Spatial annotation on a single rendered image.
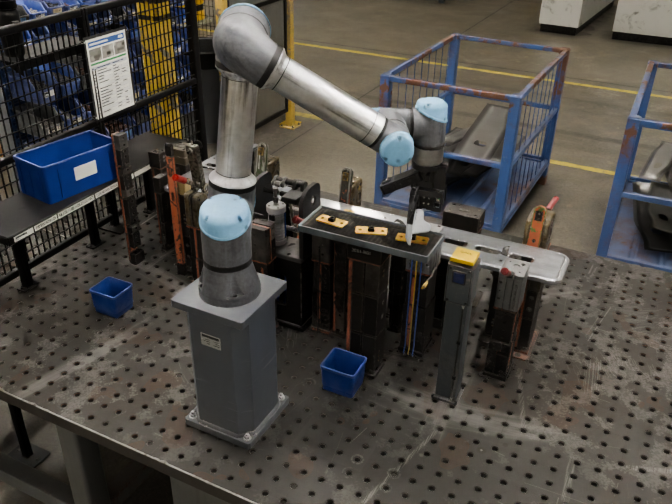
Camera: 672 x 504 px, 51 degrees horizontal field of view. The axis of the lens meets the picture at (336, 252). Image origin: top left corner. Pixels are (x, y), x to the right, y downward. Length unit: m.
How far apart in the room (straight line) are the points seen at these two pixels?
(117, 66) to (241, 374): 1.46
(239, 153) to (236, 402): 0.62
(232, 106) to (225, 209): 0.23
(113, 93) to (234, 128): 1.22
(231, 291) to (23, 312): 1.03
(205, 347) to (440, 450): 0.66
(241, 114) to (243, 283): 0.39
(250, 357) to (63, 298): 0.99
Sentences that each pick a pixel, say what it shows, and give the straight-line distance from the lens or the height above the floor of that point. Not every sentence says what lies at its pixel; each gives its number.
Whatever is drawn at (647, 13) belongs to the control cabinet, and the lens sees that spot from 9.76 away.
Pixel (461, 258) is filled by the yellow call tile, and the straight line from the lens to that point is 1.78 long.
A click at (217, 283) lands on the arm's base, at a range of 1.66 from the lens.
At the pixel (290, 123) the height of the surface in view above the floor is 0.04.
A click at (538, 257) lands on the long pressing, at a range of 2.17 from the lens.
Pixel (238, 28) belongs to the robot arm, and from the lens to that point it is 1.49.
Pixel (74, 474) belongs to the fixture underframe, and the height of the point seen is 0.41.
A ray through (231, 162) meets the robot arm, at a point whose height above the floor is 1.40.
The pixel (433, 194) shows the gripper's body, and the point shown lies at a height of 1.31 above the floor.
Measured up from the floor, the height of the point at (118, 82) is 1.26.
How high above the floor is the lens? 2.05
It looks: 30 degrees down
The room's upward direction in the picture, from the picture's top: 1 degrees clockwise
